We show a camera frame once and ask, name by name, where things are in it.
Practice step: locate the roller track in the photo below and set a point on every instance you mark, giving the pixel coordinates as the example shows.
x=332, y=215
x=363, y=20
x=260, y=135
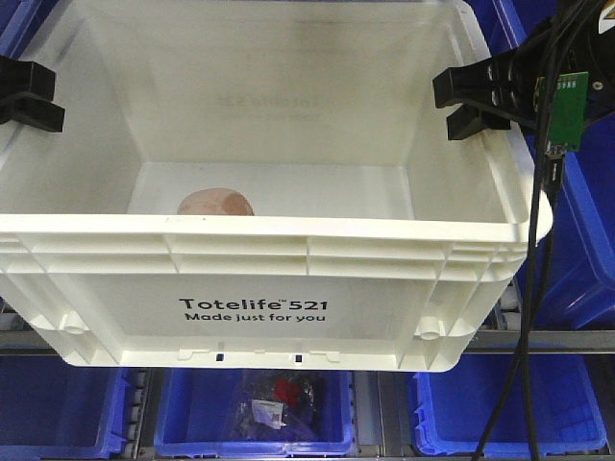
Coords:
x=137, y=402
x=507, y=311

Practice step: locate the blue bin upper right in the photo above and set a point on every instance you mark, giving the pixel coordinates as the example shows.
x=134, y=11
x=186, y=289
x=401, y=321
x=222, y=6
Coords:
x=580, y=292

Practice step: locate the white plastic Totelife crate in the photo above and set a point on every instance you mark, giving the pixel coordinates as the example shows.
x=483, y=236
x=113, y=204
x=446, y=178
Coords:
x=376, y=242

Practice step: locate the pink peach-shaped toy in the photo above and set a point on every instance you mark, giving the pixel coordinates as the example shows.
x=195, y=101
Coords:
x=215, y=201

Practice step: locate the blue bin lower right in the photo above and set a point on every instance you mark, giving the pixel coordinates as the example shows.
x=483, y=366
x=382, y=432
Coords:
x=449, y=411

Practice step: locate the right roller track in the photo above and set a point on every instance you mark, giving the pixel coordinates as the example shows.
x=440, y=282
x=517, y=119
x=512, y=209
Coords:
x=507, y=311

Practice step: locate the lower left roller track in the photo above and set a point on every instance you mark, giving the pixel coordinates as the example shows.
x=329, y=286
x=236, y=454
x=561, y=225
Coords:
x=137, y=402

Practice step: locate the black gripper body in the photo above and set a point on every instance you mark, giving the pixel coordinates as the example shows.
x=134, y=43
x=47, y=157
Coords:
x=581, y=36

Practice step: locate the blue bin lower left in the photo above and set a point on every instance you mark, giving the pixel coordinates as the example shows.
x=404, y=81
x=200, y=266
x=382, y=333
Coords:
x=51, y=410

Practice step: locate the clear bag with parts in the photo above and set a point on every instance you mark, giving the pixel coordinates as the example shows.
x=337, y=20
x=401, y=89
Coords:
x=276, y=405

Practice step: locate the blue bin lower middle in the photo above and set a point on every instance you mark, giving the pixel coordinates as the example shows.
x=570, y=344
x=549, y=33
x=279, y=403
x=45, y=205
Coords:
x=194, y=406

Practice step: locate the green circuit board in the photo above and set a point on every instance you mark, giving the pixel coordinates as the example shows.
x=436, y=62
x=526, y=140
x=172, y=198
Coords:
x=567, y=113

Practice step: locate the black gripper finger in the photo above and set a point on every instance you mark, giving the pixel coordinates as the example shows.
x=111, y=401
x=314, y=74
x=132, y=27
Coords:
x=26, y=79
x=467, y=121
x=40, y=114
x=503, y=84

